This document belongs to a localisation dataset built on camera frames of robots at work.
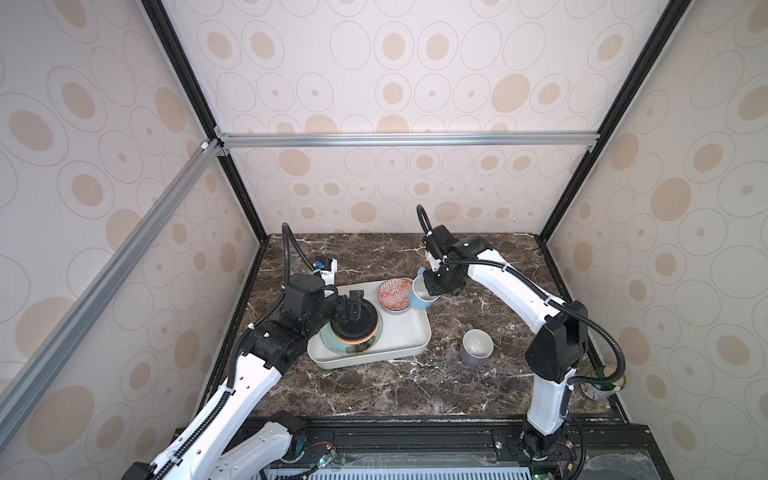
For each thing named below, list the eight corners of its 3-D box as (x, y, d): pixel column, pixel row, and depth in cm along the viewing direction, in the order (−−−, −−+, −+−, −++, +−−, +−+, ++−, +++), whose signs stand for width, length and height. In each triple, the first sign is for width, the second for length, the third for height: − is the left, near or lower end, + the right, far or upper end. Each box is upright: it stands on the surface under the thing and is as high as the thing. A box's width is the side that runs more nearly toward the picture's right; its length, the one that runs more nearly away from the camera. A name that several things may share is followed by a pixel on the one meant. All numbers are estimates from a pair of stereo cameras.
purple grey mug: (460, 366, 89) (466, 356, 82) (456, 336, 95) (460, 324, 88) (488, 367, 89) (496, 356, 82) (482, 336, 95) (489, 324, 88)
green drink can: (584, 401, 83) (608, 388, 74) (576, 379, 86) (597, 365, 78) (605, 401, 83) (631, 388, 74) (596, 379, 86) (619, 365, 78)
